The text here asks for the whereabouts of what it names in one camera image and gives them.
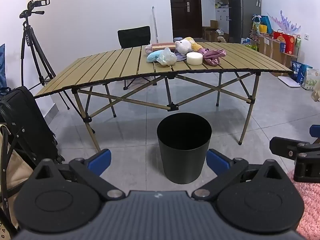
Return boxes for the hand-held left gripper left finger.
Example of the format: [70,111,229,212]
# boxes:
[31,149,126,202]

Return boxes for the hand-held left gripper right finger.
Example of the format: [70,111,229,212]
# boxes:
[191,149,288,201]

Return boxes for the black trash bin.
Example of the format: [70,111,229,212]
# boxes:
[157,113,212,185]

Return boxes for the white foam cylinder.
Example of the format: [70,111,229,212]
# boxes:
[186,52,203,66]

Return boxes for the blue plush toy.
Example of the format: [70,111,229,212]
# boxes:
[146,50,165,63]

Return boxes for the white and yellow plush toy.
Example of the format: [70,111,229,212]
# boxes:
[174,37,203,55]

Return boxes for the pink rug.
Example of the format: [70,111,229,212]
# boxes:
[287,170,320,240]

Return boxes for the white and green bag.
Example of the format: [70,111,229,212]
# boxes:
[301,68,320,90]

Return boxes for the white floor board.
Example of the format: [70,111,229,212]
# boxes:
[277,76,300,88]

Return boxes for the blue pet food bag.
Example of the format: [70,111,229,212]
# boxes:
[292,61,312,85]

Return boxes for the black suitcase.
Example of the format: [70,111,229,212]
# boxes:
[0,86,65,170]

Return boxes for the tan paper bag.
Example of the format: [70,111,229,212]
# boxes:
[0,124,34,240]

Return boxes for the large cardboard box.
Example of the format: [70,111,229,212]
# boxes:
[257,34,298,67]

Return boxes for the tan folding table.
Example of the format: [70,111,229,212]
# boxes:
[34,41,295,153]

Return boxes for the red gift box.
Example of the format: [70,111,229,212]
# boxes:
[273,31,300,54]

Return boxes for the pink satin cloth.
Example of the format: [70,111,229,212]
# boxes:
[199,48,227,67]

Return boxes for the purple fluffy cloth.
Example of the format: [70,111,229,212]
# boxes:
[174,51,188,62]

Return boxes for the clear plastic bag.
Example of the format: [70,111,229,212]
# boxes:
[156,47,178,67]

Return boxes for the blue gift bag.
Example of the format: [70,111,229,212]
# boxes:
[252,15,274,35]

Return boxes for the wooden tray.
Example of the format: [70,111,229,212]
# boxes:
[151,42,177,52]

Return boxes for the small cardboard boxes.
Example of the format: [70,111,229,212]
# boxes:
[204,27,229,43]

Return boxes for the black folding chair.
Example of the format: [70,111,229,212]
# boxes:
[117,26,160,90]

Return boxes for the blue cloth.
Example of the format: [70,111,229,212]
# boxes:
[0,44,12,97]

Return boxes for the grey refrigerator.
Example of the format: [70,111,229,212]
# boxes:
[227,0,262,44]

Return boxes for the white cabinet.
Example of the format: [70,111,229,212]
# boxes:
[214,0,230,34]

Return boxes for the dark brown door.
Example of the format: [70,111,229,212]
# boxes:
[169,0,203,40]

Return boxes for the white mop stick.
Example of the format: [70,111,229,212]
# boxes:
[151,6,159,44]

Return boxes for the black tripod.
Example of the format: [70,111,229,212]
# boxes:
[19,10,70,110]

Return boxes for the black camcorder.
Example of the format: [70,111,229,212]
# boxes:
[27,0,50,12]

